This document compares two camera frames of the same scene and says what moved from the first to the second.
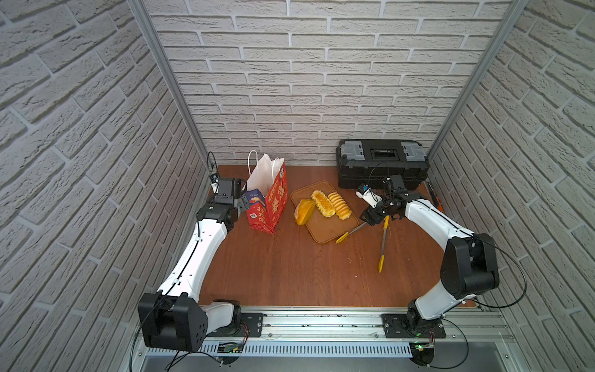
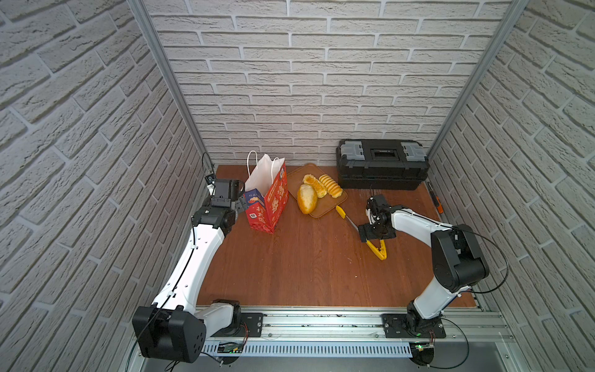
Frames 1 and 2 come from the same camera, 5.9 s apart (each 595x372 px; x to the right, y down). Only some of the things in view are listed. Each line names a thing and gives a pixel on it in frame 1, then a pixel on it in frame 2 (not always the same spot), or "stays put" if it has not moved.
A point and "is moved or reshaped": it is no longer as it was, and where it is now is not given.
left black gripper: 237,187 stays put
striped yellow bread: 341,206 -> 332,187
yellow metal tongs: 382,257 is moved or reshaped
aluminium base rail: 363,332 stays put
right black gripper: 371,216 -> 369,235
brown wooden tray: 331,215 -> 315,191
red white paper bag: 266,198 stays put
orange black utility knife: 435,198 stays put
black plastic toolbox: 370,161 stays put
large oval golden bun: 304,211 -> 307,198
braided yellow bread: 323,203 -> 321,188
